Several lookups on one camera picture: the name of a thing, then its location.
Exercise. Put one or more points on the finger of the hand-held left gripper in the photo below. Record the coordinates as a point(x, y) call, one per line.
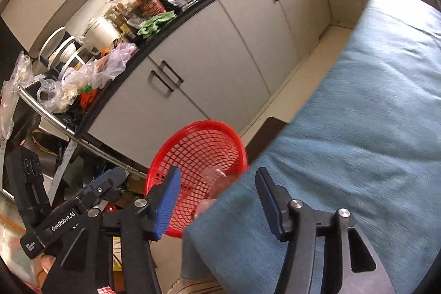
point(103, 178)

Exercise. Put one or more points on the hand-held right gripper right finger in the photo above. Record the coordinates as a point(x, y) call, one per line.
point(270, 208)

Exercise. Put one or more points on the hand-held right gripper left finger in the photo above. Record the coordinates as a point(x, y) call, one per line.
point(168, 204)

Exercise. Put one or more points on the red plastic mesh basket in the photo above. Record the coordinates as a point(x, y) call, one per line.
point(206, 146)

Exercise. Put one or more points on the person's left hand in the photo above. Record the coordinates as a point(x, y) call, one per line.
point(46, 264)

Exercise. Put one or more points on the pink clear plastic wrapper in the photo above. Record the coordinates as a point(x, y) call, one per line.
point(217, 183)

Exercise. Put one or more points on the steel tube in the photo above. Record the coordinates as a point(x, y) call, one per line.
point(69, 130)

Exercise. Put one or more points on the striped beige cloth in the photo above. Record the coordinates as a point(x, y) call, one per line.
point(196, 285)

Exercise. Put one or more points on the clear crumpled plastic bags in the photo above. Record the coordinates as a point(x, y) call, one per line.
point(75, 80)

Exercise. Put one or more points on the pink plastic bag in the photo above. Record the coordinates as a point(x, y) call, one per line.
point(119, 59)

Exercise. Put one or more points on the clear hanging plastic bag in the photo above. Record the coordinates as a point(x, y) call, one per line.
point(13, 97)

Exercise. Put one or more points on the white dish rack with plates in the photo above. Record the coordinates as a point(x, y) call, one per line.
point(63, 49)

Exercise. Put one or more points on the blue tablecloth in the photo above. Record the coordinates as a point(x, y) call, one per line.
point(361, 108)

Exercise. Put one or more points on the white rice cooker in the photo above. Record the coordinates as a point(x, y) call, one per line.
point(101, 34)

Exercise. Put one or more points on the cluster of small condiment bottles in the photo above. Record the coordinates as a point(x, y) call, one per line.
point(124, 20)

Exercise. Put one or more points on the green cloth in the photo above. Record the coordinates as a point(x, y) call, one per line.
point(155, 23)

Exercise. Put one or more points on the white kitchen base cabinets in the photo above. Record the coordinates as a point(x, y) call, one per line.
point(241, 39)

